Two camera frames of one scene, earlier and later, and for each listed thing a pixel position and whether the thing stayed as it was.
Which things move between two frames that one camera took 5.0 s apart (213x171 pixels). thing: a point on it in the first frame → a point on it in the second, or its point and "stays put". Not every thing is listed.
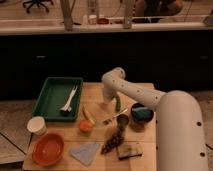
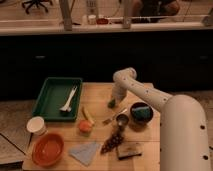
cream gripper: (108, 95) → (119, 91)
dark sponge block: (130, 151) stays put
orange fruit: (85, 126) stays put
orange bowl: (47, 149) stays put
